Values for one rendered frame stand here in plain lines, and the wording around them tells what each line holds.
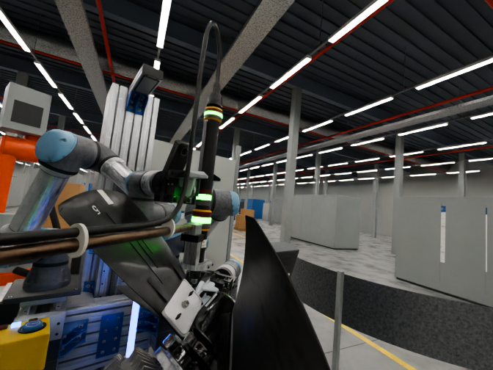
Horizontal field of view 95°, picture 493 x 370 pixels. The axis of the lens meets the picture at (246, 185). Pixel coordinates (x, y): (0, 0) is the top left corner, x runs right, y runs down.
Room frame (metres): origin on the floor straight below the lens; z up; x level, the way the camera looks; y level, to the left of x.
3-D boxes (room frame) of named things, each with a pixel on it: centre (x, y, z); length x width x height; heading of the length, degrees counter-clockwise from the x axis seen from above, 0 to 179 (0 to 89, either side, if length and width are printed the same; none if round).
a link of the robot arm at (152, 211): (0.71, 0.31, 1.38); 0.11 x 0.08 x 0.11; 163
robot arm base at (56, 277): (0.98, 0.78, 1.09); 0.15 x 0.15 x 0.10
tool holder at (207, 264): (0.51, 0.10, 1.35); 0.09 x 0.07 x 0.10; 167
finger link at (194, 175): (0.51, 0.13, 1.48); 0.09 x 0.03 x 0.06; 43
